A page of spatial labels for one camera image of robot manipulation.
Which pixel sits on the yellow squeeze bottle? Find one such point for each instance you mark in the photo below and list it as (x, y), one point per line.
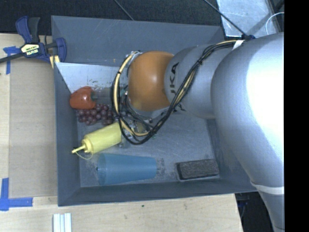
(103, 139)

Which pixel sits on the grey metal bin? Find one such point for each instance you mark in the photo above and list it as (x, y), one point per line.
(173, 146)

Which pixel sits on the purple toy grape bunch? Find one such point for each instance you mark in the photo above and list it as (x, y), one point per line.
(94, 116)

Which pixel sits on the red toy bell pepper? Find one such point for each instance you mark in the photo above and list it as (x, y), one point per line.
(82, 99)

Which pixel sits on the pale wood board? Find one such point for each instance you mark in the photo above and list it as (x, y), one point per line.
(31, 129)

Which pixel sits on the blue plastic cup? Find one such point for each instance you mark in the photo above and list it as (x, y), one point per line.
(128, 169)

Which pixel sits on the dark grey sponge block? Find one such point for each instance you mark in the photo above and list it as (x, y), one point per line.
(198, 169)

